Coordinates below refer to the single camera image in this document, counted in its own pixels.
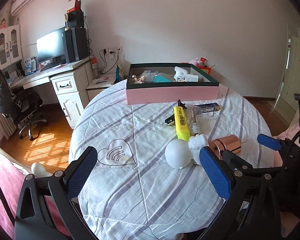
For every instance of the black keyboard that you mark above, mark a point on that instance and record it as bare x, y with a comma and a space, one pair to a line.
51, 66

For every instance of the small white box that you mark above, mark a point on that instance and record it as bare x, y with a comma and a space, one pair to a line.
192, 77

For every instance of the pink quilt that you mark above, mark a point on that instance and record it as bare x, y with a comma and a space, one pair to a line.
277, 161

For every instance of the white glass-door cabinet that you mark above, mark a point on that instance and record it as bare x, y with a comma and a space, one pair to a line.
6, 45

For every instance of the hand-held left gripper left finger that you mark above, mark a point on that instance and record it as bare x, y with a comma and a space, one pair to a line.
81, 172

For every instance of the blue yellow packet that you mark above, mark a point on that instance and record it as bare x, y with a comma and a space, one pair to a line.
119, 73

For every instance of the magenta blanket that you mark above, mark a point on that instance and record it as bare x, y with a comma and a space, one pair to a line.
7, 192

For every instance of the black computer monitor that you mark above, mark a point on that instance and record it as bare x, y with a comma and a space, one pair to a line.
51, 45

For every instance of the small figurine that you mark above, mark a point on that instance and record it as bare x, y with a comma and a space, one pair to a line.
140, 79

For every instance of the black speaker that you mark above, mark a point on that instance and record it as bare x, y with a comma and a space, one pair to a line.
75, 20

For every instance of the white blue packet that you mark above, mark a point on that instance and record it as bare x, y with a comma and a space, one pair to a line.
148, 75

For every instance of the orange cap bottle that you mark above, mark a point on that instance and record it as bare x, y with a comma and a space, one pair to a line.
94, 66

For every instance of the row of books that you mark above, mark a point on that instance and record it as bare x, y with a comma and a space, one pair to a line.
16, 72

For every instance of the pink plush toy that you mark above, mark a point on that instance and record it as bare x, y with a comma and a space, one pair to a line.
195, 62

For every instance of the black hair clip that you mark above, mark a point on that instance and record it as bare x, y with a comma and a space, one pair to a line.
170, 120

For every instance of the black office chair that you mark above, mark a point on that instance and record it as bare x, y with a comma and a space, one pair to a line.
27, 105

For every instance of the white wall outlets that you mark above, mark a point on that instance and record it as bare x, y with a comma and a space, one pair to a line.
112, 51

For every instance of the rose gold cylinder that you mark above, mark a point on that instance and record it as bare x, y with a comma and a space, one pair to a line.
227, 143

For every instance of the dark printed garment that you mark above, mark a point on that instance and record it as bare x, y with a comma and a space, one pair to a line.
0, 92

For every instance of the blue white box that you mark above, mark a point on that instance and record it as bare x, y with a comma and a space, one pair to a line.
30, 66

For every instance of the pink storage box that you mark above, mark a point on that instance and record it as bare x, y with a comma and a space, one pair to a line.
170, 95

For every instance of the white desk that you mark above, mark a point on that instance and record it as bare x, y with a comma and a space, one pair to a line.
70, 97

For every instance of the red paper bag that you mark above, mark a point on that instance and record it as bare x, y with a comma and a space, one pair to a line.
75, 5

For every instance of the dark blue box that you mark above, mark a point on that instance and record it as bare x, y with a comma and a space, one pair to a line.
210, 107

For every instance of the white bulb night light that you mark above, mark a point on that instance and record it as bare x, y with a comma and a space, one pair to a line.
177, 153

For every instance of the pink flat item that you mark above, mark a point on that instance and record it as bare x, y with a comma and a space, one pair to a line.
102, 79

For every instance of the red card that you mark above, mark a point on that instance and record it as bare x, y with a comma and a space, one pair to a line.
203, 61

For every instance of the teal pouch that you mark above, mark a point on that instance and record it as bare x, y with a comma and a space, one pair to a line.
163, 78

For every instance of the black computer tower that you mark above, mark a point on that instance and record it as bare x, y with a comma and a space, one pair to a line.
76, 45

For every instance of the yellow highlighter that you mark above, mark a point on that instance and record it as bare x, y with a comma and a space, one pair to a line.
182, 125

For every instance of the white door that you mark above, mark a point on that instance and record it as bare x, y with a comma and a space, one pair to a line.
288, 55

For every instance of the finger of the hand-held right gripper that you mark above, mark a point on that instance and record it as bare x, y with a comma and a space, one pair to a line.
233, 158
268, 142

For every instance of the white nightstand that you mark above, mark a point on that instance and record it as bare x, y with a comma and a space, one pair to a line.
100, 92

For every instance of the clear glass bottle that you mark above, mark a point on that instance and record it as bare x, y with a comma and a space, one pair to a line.
197, 120

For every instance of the small doll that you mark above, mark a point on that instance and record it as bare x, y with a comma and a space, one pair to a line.
3, 23

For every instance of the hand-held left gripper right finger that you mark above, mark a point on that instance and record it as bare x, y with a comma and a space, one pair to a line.
215, 173

